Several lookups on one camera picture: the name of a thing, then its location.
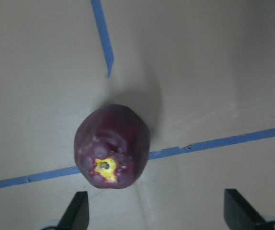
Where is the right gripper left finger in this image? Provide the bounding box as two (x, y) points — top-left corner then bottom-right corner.
(56, 191), (89, 230)

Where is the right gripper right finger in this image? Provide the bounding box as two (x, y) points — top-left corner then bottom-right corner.
(224, 189), (267, 230)

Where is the dark purple apple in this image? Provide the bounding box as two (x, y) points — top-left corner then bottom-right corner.
(74, 104), (150, 189)

